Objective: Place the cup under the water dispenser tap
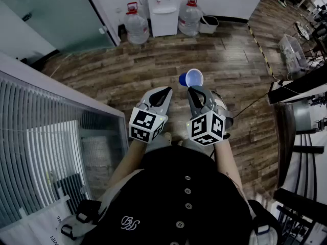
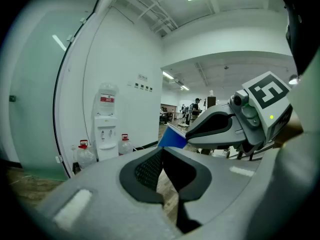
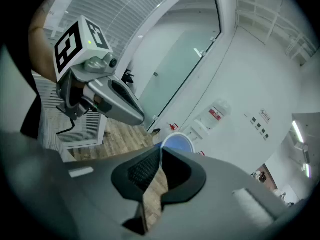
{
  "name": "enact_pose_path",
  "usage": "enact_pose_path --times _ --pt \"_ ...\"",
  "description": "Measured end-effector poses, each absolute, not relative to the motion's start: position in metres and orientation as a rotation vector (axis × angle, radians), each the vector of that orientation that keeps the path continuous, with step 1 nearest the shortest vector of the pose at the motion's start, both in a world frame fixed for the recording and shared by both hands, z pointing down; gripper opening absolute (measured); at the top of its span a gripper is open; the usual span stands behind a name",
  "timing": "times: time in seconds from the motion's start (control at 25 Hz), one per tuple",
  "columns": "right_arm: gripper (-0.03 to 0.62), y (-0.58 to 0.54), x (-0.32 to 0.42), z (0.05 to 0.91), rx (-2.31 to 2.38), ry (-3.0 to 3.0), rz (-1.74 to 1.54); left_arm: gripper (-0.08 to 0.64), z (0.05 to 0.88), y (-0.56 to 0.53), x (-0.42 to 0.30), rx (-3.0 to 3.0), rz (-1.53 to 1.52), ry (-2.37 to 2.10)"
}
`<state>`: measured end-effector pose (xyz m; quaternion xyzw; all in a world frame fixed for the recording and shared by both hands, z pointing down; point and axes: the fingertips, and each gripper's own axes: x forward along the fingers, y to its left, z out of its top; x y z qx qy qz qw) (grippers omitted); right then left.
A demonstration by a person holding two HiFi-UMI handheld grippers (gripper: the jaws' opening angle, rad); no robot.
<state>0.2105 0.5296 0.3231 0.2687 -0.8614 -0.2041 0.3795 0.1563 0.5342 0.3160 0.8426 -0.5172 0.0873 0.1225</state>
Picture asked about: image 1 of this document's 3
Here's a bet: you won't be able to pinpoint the white water dispenser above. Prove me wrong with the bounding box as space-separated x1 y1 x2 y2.
146 0 179 38

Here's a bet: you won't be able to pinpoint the person's left forearm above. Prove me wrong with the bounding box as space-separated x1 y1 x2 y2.
106 136 154 188

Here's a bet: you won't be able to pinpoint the right grey shoulder harness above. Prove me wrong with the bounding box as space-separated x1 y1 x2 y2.
247 199 283 245

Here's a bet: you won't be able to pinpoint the black desk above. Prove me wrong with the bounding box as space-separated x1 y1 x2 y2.
267 70 327 105

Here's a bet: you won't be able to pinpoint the white taped paper sign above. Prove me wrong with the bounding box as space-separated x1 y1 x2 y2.
19 194 86 245

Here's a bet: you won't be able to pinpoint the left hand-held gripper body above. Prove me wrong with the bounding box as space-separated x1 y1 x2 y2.
128 101 169 144

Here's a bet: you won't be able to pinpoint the person's right forearm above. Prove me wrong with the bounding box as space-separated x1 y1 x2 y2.
214 136 247 198

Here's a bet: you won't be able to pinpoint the yellow black floor tape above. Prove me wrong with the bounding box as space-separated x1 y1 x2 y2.
247 23 276 79

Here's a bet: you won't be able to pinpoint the blue plastic cup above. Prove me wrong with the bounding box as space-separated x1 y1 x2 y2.
178 68 204 88

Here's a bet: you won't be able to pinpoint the left grey shoulder harness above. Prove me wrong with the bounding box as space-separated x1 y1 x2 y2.
60 168 144 241

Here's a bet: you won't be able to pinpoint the person's black buttoned shirt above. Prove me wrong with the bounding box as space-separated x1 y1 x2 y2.
84 145 256 245

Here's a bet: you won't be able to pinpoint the person's grey shorts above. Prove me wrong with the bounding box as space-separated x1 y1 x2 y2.
147 133 214 154

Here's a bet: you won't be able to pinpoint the large clear water jug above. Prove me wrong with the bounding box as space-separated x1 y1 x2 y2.
178 0 204 37
124 1 150 45

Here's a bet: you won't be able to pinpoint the white waste bin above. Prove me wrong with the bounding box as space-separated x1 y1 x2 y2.
198 15 219 34

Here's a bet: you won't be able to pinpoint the black floor cable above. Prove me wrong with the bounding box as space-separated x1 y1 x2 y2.
232 92 269 119

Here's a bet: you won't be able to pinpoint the black white shelving frame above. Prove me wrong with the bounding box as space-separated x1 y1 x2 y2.
273 131 327 245

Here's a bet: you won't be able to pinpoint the frosted glass door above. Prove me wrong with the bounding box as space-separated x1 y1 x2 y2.
0 0 116 55

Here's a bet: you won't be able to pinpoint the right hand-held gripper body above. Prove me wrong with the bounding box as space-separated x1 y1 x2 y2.
186 90 234 147

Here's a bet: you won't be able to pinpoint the clear plastic storage box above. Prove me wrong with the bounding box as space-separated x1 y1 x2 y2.
277 34 309 74

